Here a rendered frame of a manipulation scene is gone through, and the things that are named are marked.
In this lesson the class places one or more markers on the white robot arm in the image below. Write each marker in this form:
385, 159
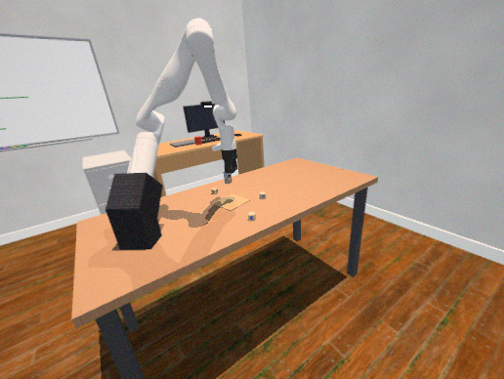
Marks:
198, 48

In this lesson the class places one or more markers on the tan flat mat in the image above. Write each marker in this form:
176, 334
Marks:
231, 202

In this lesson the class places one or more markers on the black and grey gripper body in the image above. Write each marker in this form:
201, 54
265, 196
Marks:
229, 154

